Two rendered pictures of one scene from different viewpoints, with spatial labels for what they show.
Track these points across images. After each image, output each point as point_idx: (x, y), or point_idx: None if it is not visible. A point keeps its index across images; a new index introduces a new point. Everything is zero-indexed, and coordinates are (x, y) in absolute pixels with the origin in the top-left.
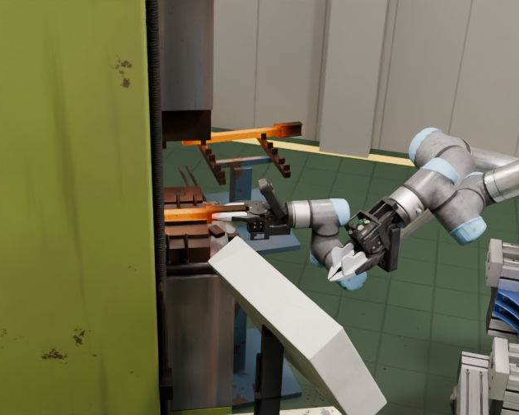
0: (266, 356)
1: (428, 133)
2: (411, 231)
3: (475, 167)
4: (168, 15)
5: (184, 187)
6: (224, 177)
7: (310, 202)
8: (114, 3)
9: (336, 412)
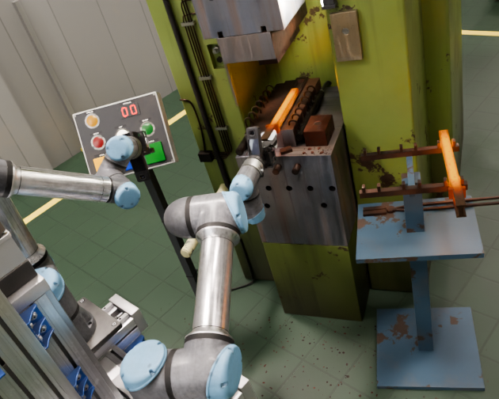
0: None
1: (222, 191)
2: None
3: (169, 222)
4: None
5: (325, 124)
6: (363, 156)
7: (246, 165)
8: None
9: (183, 247)
